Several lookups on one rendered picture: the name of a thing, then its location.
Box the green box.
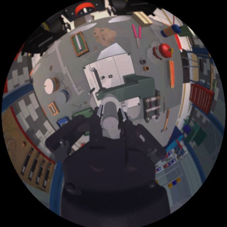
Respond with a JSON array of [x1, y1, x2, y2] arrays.
[[178, 24, 196, 37]]

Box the orange can blue caps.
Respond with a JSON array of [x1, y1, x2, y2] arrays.
[[160, 24, 182, 38]]

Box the small wooden-handled hammer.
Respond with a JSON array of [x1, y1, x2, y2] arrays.
[[161, 108, 170, 133]]

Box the black pin rack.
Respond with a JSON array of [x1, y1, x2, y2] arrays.
[[143, 89, 161, 123]]

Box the light grey base plate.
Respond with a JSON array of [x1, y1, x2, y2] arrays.
[[83, 42, 141, 109]]

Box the green micrometer frame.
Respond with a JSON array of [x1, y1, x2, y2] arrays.
[[95, 74, 156, 102]]

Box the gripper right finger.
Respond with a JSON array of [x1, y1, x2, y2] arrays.
[[117, 107, 167, 163]]

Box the black lock lever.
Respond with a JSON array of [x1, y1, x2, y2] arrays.
[[89, 66, 104, 89]]

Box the grey knurled ratchet knob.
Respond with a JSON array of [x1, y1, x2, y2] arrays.
[[100, 100, 120, 130]]

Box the grey shelf unit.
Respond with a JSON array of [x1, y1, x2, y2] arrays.
[[155, 150, 187, 189]]

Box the black machine red wheel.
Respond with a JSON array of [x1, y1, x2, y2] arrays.
[[64, 1, 100, 20]]

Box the tan wooden block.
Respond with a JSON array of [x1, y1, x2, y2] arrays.
[[131, 11, 154, 28]]

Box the blue box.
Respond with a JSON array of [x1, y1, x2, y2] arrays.
[[56, 116, 71, 127]]

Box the black box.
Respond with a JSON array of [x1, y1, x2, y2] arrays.
[[181, 49, 191, 84]]

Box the grey brass-tipped pin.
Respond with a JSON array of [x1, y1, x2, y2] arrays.
[[145, 114, 160, 121], [145, 105, 161, 113], [145, 95, 162, 103]]

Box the white tin orange band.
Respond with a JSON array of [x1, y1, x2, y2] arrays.
[[44, 77, 61, 95]]

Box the brown tool board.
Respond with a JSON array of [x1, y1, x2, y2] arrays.
[[1, 106, 56, 194]]

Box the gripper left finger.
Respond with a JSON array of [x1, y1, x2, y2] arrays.
[[45, 104, 104, 155]]

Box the grey micrometer barrel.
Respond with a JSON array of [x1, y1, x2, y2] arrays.
[[100, 93, 127, 112]]

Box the small orange tray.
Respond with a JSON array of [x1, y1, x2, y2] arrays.
[[48, 101, 60, 116]]

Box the green cart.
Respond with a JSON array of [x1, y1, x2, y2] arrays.
[[182, 118, 207, 147]]

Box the orange wire brush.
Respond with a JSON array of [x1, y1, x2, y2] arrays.
[[166, 60, 175, 89]]

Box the grey steel square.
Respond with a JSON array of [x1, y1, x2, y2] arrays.
[[64, 65, 85, 95]]

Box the red slatted crate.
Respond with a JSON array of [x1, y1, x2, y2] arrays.
[[189, 83, 215, 114]]

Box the blue disc red lever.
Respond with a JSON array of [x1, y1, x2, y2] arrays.
[[166, 134, 184, 153]]

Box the pink-handled pliers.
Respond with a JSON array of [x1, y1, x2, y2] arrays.
[[131, 24, 142, 49]]

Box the red pipe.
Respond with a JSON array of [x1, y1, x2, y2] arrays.
[[172, 15, 183, 52]]

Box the black angular machine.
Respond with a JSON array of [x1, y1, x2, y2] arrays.
[[21, 17, 72, 56], [107, 0, 157, 17]]

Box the red white canister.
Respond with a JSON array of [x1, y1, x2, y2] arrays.
[[152, 43, 172, 60]]

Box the grey steel pin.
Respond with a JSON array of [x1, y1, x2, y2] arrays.
[[74, 34, 84, 51]]

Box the grey tin blue band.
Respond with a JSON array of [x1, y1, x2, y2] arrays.
[[56, 89, 70, 105]]

